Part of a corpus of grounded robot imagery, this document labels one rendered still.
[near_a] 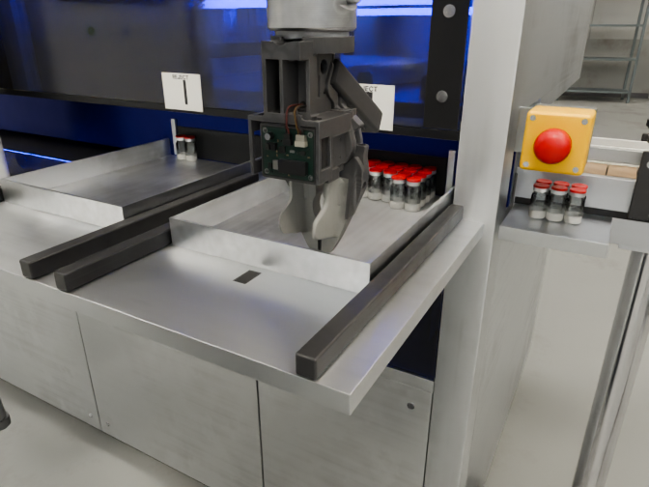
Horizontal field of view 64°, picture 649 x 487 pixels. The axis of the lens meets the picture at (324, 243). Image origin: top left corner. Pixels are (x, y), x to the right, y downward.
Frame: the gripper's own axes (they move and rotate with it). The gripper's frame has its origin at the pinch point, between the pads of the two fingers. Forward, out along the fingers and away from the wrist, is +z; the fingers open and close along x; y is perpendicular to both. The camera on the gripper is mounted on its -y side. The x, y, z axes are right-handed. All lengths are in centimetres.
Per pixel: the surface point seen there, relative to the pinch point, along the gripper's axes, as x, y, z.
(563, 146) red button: 19.3, -20.7, -8.3
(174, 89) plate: -43, -24, -11
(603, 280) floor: 33, -214, 92
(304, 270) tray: -1.3, 1.9, 2.6
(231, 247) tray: -10.8, 1.9, 2.1
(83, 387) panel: -88, -24, 70
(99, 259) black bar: -20.3, 11.7, 1.7
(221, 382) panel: -38, -24, 49
